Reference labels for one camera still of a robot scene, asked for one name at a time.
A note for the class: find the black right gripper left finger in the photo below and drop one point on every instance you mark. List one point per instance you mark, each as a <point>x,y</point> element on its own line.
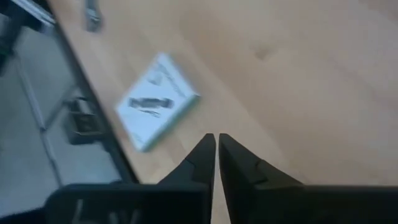
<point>199,168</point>

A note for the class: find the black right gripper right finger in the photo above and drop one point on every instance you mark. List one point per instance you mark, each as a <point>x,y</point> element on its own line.
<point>239,174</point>

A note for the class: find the white printed product box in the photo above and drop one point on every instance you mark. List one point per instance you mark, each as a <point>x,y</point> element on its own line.
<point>155,102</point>

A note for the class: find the black aluminium frame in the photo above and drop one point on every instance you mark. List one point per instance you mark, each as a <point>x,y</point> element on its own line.
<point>112,138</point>

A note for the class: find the black mounting bracket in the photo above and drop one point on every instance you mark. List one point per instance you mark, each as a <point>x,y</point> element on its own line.
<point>84,124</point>

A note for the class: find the silver aluminium rail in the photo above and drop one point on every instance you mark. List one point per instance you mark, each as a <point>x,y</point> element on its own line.
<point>34,11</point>

